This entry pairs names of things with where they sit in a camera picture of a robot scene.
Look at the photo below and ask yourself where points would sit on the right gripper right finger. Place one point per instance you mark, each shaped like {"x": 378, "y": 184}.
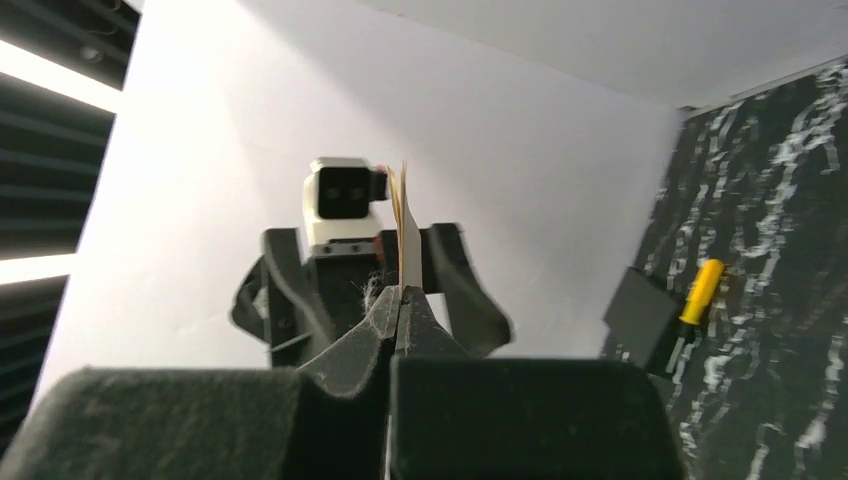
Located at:
{"x": 454, "y": 416}

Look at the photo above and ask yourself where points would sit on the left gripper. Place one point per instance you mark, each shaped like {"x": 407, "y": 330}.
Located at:
{"x": 298, "y": 311}

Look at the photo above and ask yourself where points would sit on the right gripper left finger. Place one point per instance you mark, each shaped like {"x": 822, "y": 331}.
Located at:
{"x": 324, "y": 420}

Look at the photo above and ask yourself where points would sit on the beige letter paper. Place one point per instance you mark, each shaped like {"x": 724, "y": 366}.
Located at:
{"x": 409, "y": 246}

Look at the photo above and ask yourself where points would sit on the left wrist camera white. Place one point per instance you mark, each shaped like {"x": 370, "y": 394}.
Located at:
{"x": 337, "y": 199}

